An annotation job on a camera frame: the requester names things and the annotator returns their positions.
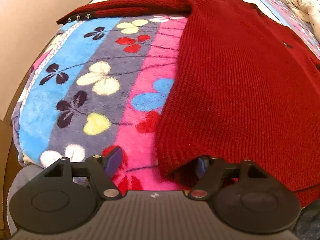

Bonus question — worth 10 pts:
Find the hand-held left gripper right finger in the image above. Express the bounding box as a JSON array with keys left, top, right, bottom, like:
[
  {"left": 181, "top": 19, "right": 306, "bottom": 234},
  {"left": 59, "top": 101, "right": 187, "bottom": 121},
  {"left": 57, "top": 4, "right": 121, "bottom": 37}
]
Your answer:
[{"left": 189, "top": 155, "right": 271, "bottom": 199}]

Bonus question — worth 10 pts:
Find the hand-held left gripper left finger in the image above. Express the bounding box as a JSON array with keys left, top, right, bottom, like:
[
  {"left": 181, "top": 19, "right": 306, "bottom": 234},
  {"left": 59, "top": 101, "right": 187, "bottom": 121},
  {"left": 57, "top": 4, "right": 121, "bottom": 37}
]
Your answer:
[{"left": 43, "top": 146, "right": 124, "bottom": 200}]

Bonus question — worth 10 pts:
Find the red knitted sweater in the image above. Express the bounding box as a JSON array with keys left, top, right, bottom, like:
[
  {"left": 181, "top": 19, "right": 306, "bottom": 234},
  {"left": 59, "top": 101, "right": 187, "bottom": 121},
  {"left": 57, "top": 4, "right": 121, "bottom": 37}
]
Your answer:
[{"left": 56, "top": 0, "right": 320, "bottom": 208}]

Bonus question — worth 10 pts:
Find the floral fleece blanket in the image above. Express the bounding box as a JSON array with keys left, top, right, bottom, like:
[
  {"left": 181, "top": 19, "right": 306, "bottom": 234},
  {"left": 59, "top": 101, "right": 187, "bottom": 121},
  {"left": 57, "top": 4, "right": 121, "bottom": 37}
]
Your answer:
[{"left": 11, "top": 0, "right": 320, "bottom": 192}]

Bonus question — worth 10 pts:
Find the person's grey right trouser leg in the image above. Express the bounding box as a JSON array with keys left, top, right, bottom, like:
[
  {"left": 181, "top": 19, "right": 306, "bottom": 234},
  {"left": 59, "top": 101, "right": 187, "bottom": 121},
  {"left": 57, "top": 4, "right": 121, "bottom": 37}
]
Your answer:
[{"left": 291, "top": 200, "right": 320, "bottom": 240}]

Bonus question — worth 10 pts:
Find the white dotted pillow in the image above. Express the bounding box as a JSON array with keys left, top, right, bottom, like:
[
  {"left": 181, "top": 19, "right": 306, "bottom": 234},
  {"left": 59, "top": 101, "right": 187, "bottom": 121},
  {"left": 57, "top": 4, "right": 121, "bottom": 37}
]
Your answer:
[{"left": 283, "top": 0, "right": 320, "bottom": 37}]

